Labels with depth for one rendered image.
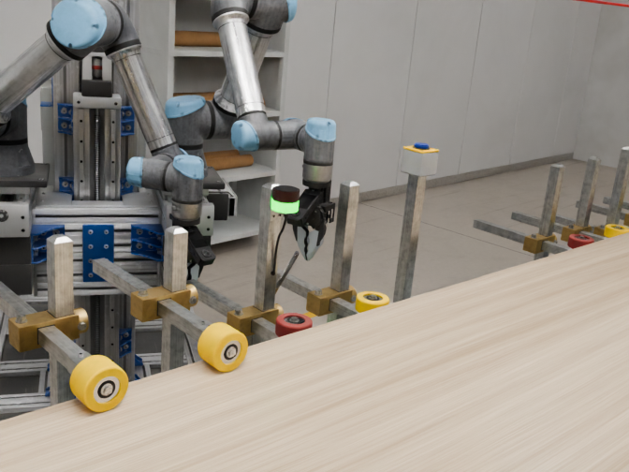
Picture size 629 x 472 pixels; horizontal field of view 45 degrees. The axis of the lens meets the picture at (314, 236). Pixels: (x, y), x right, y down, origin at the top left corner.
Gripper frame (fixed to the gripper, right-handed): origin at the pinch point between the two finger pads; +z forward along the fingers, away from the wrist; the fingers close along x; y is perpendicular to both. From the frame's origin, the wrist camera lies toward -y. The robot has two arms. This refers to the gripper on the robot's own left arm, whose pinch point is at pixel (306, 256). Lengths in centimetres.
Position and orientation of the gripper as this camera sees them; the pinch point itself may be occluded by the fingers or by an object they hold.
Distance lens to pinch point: 194.5
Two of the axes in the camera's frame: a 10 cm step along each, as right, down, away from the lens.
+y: 4.6, -2.3, 8.6
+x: -8.8, -2.1, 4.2
